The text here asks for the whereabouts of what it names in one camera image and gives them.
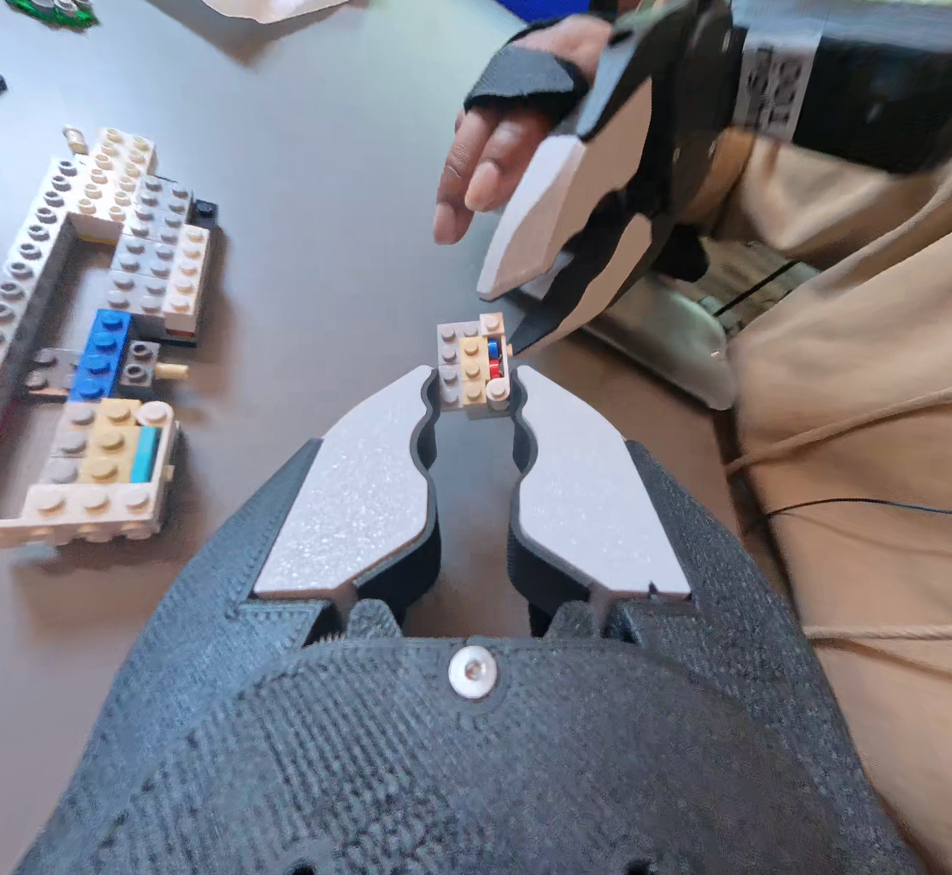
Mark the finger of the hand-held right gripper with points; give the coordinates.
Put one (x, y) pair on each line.
(617, 272)
(528, 220)

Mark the person's beige hoodie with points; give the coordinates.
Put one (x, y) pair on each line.
(855, 384)

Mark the long grey white lego assembly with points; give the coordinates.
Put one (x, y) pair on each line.
(141, 250)

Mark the shiny silver object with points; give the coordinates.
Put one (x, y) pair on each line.
(669, 339)

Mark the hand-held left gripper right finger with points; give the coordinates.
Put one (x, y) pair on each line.
(595, 510)

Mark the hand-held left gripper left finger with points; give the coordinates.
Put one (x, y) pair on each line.
(349, 503)

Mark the person's right hand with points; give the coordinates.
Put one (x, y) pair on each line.
(483, 161)

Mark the small grey tan lego assembly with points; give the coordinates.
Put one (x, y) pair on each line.
(470, 369)

